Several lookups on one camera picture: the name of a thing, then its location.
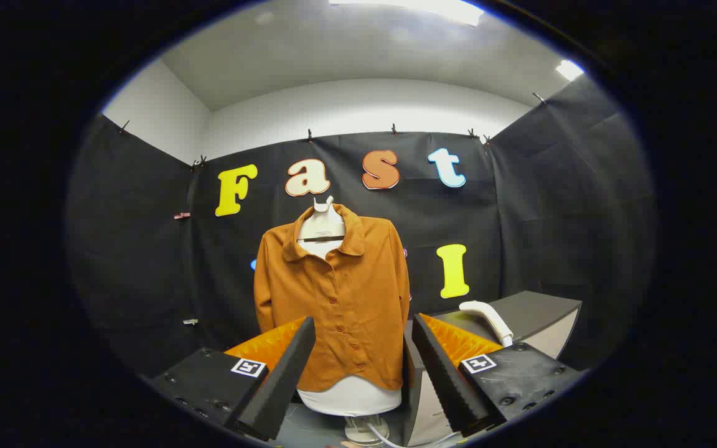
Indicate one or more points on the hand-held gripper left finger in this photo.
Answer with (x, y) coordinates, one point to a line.
(284, 373)

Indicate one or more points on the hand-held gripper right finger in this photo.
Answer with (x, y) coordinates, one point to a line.
(445, 379)

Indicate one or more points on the white garment steamer head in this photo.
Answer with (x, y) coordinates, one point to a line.
(489, 315)

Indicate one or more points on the orange button-up shirt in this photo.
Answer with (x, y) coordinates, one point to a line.
(346, 298)

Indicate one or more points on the mannequin stand base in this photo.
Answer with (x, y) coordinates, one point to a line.
(358, 429)

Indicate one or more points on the grey cabinet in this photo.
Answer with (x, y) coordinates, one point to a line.
(536, 311)

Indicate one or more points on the white mannequin torso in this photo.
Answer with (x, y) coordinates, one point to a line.
(322, 221)

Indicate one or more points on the black backdrop cloth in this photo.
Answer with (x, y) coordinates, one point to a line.
(520, 218)

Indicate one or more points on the small ceiling light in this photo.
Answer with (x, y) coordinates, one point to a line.
(569, 70)

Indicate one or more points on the long ceiling light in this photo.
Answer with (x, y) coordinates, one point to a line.
(433, 7)

